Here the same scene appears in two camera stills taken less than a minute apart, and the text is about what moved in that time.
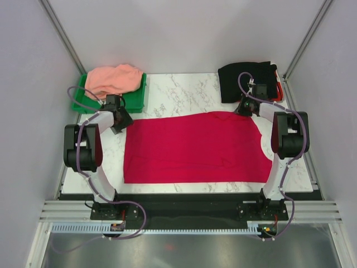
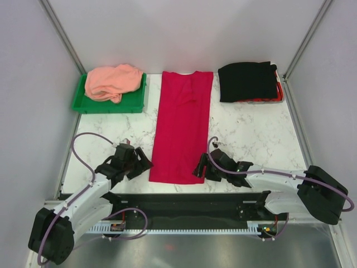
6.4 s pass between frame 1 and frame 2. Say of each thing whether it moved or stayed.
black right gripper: moved
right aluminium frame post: stayed
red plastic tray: stayed
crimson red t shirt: moved
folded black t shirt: stayed
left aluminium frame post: stayed
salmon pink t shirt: stayed
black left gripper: moved
